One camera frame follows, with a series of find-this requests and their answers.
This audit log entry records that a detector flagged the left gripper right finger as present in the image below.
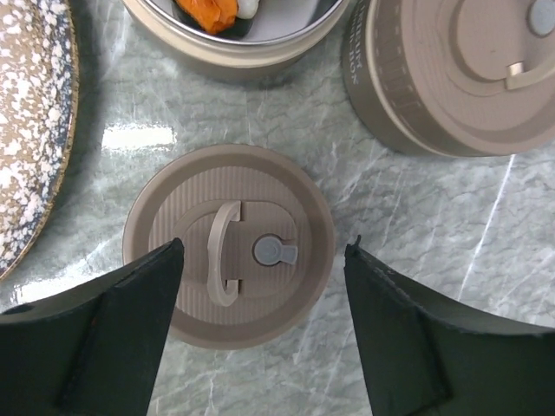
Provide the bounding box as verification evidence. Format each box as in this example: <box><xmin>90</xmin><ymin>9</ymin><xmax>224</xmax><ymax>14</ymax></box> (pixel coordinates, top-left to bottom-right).
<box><xmin>344</xmin><ymin>243</ymin><xmax>554</xmax><ymax>415</ymax></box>

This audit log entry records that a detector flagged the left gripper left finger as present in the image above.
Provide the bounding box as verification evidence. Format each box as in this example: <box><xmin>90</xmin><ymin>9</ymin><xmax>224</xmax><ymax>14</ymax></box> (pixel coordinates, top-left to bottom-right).
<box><xmin>1</xmin><ymin>238</ymin><xmax>184</xmax><ymax>415</ymax></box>

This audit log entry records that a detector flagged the brown round lid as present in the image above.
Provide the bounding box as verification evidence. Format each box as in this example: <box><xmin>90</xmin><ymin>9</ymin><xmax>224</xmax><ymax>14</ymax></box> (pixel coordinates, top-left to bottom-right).
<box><xmin>366</xmin><ymin>1</ymin><xmax>554</xmax><ymax>157</ymax></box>
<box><xmin>122</xmin><ymin>144</ymin><xmax>336</xmax><ymax>350</ymax></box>

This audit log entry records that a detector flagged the orange fried piece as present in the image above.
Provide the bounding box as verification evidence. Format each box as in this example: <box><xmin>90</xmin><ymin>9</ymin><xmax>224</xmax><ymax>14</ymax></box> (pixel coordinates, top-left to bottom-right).
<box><xmin>175</xmin><ymin>0</ymin><xmax>238</xmax><ymax>35</ymax></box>

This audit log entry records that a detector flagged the red-centre sushi roll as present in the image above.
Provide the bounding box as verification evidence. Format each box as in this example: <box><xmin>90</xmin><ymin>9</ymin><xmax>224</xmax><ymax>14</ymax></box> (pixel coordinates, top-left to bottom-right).
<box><xmin>173</xmin><ymin>0</ymin><xmax>259</xmax><ymax>40</ymax></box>

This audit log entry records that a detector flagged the right round metal container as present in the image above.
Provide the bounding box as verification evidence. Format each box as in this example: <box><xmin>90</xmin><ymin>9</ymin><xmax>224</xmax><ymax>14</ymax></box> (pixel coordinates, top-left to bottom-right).
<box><xmin>342</xmin><ymin>1</ymin><xmax>421</xmax><ymax>154</ymax></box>

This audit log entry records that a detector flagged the round metal container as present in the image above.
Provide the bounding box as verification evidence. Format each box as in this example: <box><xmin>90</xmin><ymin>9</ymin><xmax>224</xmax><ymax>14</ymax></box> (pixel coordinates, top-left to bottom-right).
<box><xmin>342</xmin><ymin>1</ymin><xmax>421</xmax><ymax>154</ymax></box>
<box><xmin>123</xmin><ymin>1</ymin><xmax>349</xmax><ymax>81</ymax></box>

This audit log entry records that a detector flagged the silver glitter plate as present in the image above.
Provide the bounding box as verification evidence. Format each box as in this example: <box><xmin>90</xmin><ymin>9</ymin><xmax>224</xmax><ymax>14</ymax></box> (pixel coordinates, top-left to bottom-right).
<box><xmin>1</xmin><ymin>1</ymin><xmax>79</xmax><ymax>276</ymax></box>

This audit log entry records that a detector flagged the left round metal container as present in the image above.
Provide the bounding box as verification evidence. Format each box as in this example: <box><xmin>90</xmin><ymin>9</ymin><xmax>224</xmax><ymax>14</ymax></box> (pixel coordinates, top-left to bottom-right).
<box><xmin>123</xmin><ymin>1</ymin><xmax>349</xmax><ymax>81</ymax></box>

